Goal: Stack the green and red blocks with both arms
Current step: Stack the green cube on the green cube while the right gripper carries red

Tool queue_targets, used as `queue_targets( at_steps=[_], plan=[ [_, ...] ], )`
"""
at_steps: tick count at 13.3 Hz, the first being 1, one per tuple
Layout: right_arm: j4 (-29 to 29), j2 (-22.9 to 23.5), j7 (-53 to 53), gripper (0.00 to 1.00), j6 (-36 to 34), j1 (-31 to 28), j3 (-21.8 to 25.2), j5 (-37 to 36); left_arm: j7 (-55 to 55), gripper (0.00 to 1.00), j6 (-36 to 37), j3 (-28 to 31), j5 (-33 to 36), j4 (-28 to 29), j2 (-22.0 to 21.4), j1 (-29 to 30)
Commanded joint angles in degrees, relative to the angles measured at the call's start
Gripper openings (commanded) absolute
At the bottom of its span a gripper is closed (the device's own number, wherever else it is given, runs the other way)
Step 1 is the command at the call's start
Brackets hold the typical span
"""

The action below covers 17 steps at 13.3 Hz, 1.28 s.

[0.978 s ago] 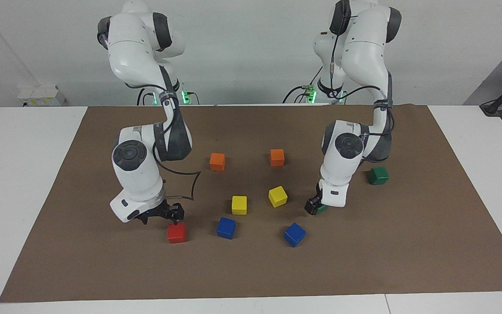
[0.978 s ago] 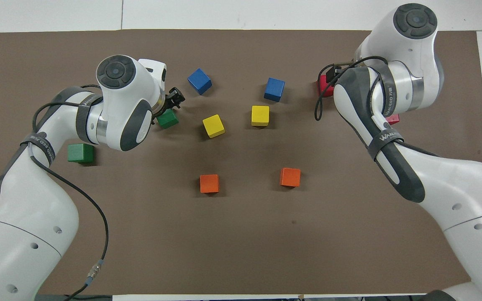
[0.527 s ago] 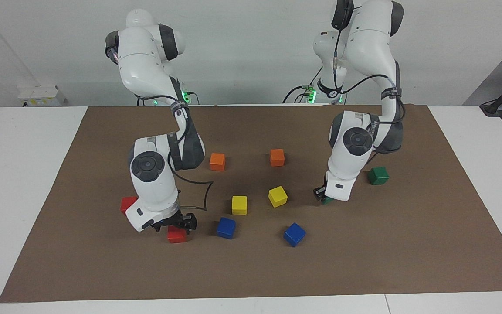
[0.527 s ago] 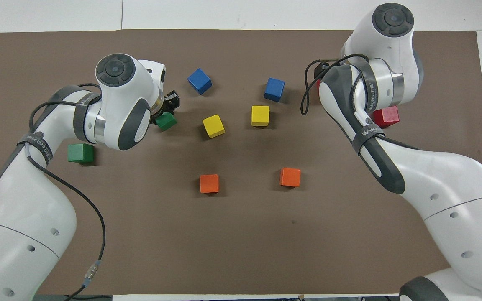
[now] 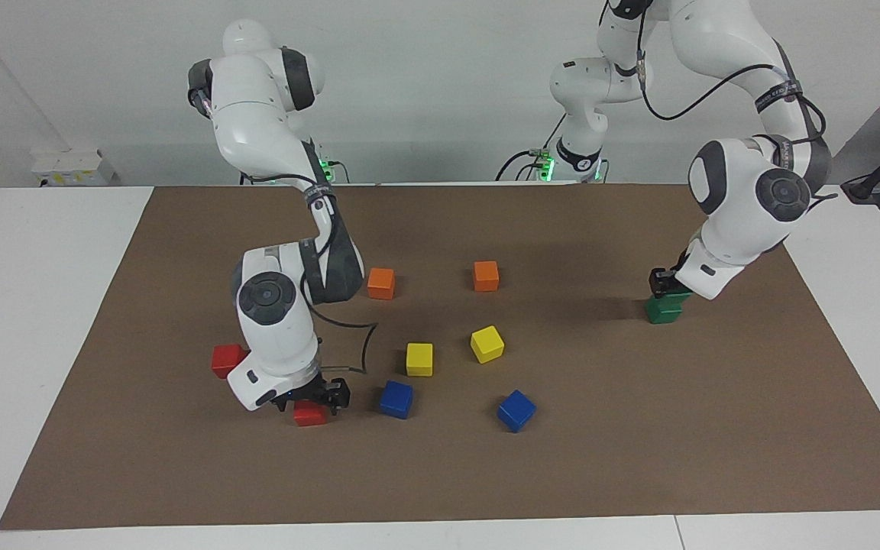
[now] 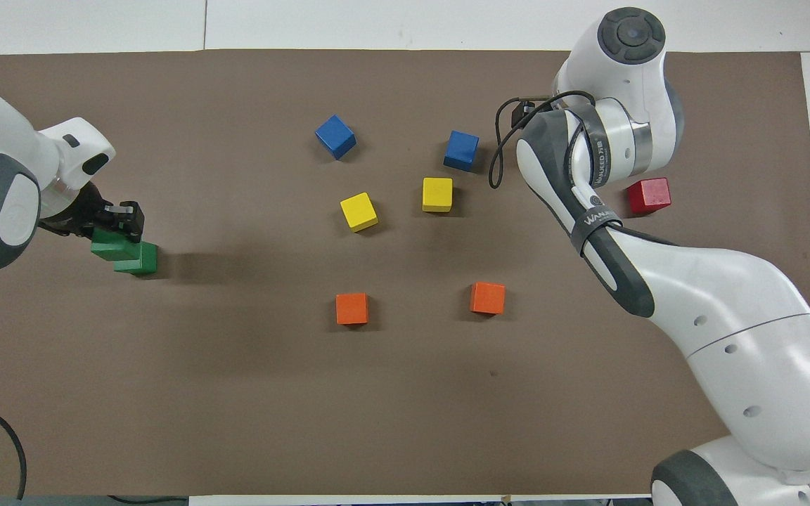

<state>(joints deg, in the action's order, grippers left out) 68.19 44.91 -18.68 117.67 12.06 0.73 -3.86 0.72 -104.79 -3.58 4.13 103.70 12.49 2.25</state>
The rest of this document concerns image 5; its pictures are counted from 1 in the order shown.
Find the brown table mat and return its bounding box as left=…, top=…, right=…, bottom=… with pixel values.
left=0, top=183, right=880, bottom=531

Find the black left base cable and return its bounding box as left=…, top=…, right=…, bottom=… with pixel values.
left=495, top=115, right=567, bottom=182

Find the yellow wooden cube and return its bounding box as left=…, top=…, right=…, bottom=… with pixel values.
left=470, top=325, right=506, bottom=364
left=406, top=342, right=435, bottom=377

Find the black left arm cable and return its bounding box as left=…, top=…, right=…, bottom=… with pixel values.
left=635, top=0, right=838, bottom=215

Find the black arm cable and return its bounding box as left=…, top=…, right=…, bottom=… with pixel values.
left=635, top=0, right=838, bottom=215
left=240, top=172, right=380, bottom=377

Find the white box with yellow labels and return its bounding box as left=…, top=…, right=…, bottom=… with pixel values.
left=31, top=149, right=118, bottom=188

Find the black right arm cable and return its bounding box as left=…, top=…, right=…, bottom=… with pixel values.
left=240, top=172, right=380, bottom=377

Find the blue wooden cube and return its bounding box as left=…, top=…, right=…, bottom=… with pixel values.
left=497, top=390, right=537, bottom=434
left=379, top=380, right=415, bottom=420

